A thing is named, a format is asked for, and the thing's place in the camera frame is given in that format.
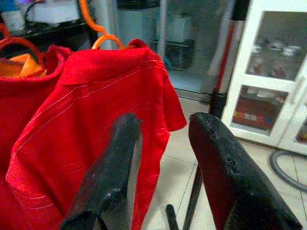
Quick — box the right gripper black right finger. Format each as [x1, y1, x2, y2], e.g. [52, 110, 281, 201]
[188, 112, 303, 230]

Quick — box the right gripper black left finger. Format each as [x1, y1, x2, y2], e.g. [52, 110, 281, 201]
[59, 113, 144, 230]

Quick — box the orange plastic hanger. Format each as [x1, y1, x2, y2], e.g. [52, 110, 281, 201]
[78, 0, 124, 51]

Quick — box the red fuzzy hanger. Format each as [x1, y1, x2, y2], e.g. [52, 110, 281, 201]
[0, 23, 46, 67]

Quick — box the metal clothes rack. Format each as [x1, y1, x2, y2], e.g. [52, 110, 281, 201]
[165, 165, 202, 230]

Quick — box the red shirt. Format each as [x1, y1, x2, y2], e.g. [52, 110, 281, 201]
[0, 45, 72, 230]
[5, 39, 188, 230]

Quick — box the white glass door cabinet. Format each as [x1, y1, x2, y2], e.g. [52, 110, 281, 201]
[222, 0, 307, 149]

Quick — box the white red black pole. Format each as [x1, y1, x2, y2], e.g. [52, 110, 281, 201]
[208, 0, 251, 118]

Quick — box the black table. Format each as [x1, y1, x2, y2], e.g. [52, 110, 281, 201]
[23, 19, 98, 52]

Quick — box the glass sliding door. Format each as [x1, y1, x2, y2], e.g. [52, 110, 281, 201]
[112, 0, 237, 101]

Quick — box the white storage box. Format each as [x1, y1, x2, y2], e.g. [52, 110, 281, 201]
[31, 2, 80, 23]

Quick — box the grey hose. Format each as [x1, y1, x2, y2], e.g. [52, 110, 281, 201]
[270, 149, 307, 192]

